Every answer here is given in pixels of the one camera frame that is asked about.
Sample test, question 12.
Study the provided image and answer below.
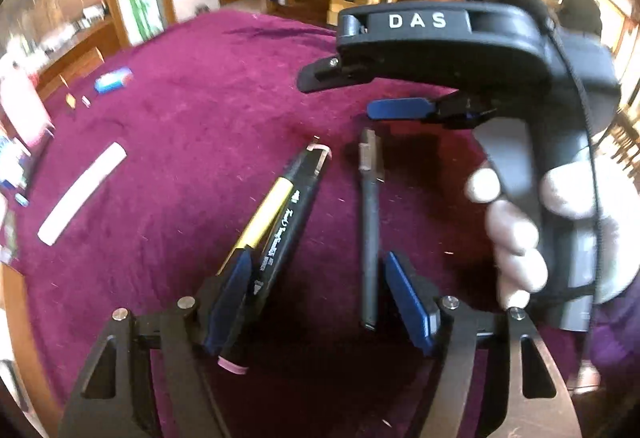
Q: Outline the yellow black pen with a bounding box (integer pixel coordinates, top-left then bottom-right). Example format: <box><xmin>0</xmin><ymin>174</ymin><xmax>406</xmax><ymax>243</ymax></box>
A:
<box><xmin>217</xmin><ymin>177</ymin><xmax>293</xmax><ymax>275</ymax></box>

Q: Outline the pink woven cup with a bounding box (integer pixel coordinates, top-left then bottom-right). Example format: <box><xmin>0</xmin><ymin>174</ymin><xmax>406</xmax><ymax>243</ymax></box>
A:
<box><xmin>1</xmin><ymin>67</ymin><xmax>52</xmax><ymax>148</ymax></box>

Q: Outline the blue lighter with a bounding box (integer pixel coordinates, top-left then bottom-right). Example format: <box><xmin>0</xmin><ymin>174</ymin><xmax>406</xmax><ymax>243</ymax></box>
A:
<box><xmin>94</xmin><ymin>67</ymin><xmax>134</xmax><ymax>95</ymax></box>

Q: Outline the right gloved hand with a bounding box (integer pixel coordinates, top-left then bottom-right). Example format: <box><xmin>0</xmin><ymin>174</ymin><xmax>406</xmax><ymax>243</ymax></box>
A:
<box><xmin>463</xmin><ymin>145</ymin><xmax>640</xmax><ymax>312</ymax></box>

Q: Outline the purple velvet tablecloth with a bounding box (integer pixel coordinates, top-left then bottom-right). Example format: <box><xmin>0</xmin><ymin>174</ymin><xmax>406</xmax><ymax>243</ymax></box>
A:
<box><xmin>8</xmin><ymin>10</ymin><xmax>591</xmax><ymax>438</ymax></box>

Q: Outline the thin black pen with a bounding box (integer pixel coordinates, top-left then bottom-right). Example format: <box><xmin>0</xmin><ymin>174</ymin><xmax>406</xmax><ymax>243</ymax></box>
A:
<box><xmin>359</xmin><ymin>128</ymin><xmax>384</xmax><ymax>330</ymax></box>

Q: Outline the white stick eraser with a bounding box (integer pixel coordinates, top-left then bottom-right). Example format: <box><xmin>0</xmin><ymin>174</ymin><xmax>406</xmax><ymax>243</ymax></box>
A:
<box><xmin>37</xmin><ymin>143</ymin><xmax>127</xmax><ymax>247</ymax></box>

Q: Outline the black marker pink cap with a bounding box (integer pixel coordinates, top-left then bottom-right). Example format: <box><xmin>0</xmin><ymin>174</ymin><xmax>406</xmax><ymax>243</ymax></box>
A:
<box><xmin>218</xmin><ymin>138</ymin><xmax>332</xmax><ymax>375</ymax></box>

